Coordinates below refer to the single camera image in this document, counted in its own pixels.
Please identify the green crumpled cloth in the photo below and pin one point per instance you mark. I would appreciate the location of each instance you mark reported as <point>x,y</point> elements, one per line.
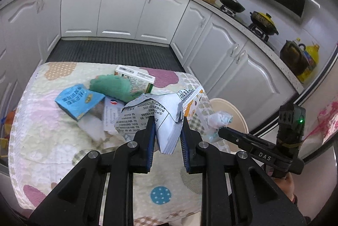
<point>114,86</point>

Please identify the blue snack packet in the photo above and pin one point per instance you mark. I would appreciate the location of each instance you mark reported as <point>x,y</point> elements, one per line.
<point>77,100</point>

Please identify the beige plastic trash bin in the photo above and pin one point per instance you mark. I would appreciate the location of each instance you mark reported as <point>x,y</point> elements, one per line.
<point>238,123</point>

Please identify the white lower kitchen cabinets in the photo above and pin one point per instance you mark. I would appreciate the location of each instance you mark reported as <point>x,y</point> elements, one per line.
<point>229,61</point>

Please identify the white paper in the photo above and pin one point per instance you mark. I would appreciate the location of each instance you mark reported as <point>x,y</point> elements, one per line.
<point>213,123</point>

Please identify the white foam block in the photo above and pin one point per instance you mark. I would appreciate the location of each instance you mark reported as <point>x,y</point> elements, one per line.
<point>92,126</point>

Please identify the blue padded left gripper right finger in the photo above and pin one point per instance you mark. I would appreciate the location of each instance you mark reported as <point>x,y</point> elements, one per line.
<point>194,150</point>

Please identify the white green medicine box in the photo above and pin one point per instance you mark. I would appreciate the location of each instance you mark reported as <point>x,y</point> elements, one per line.
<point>140,82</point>

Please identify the person's right hand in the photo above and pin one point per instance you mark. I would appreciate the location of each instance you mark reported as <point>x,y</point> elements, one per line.
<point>286,184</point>

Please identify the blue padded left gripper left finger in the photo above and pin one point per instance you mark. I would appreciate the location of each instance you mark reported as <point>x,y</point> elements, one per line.
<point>142,148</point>

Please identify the yellow oil bottle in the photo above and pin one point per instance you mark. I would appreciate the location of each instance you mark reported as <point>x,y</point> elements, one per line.
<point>308,60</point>

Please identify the orange cartoon snack bag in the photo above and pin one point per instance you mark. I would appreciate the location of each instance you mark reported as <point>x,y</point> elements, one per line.
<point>168,110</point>

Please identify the black wok with lid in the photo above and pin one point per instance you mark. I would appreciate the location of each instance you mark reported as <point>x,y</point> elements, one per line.
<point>231,5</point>

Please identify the yellow lidded pot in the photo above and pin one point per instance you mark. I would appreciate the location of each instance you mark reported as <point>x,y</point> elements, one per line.
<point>264,22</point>

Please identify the patterned quilted table cover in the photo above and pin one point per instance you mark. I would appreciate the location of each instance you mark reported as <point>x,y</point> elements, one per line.
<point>45,144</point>

